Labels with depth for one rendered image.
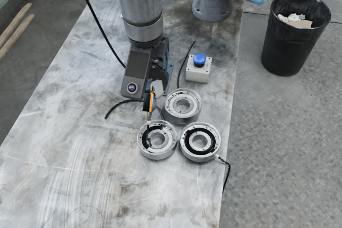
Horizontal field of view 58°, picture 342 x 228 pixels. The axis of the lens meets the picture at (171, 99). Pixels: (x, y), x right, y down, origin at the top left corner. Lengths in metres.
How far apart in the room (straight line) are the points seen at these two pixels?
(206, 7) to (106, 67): 0.42
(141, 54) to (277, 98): 1.48
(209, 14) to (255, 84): 0.99
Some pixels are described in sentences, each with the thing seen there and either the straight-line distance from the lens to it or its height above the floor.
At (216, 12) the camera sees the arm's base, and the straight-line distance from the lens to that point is 1.16.
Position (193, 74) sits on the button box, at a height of 0.83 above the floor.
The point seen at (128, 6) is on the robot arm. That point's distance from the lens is 0.55.
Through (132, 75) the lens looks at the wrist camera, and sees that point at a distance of 0.62.
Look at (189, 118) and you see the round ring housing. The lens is 0.84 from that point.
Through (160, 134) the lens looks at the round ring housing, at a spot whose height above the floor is 0.82.
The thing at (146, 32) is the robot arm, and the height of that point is 1.15.
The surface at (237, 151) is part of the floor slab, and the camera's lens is 1.76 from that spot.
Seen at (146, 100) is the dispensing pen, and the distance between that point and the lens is 0.75.
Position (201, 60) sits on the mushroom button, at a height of 0.87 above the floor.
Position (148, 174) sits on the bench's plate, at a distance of 0.80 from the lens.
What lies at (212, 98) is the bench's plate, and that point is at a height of 0.80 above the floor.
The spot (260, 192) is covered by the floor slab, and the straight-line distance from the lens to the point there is 1.69.
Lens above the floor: 1.53
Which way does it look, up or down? 53 degrees down
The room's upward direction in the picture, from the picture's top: 2 degrees counter-clockwise
